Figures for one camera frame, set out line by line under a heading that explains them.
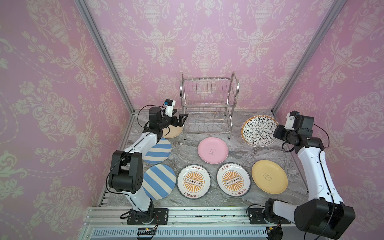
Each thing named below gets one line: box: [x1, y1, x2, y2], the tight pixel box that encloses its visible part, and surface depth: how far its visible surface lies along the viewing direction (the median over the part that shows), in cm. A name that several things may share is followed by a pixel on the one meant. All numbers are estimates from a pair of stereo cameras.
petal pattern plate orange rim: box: [240, 115, 279, 148], surface depth 86 cm
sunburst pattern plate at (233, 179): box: [216, 162, 252, 198], surface depth 87 cm
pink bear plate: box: [197, 137, 229, 165], surface depth 100 cm
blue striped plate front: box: [142, 164, 177, 200], surface depth 87 cm
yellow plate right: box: [251, 159, 288, 195], surface depth 89 cm
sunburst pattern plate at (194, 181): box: [176, 164, 212, 200], surface depth 87 cm
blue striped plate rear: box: [142, 137, 172, 164], surface depth 99 cm
